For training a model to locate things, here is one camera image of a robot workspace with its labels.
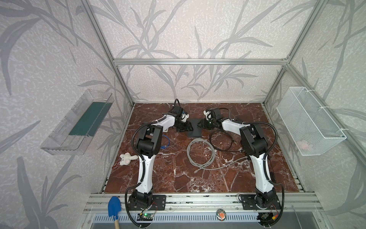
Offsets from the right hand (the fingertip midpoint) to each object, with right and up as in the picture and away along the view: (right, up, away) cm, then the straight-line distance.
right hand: (198, 121), depth 104 cm
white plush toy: (-45, -22, -18) cm, 54 cm away
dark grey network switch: (-1, -8, -2) cm, 8 cm away
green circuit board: (-29, -48, -32) cm, 64 cm away
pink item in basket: (+53, -11, -31) cm, 62 cm away
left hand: (-4, -3, -3) cm, 6 cm away
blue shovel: (-45, -43, -32) cm, 70 cm away
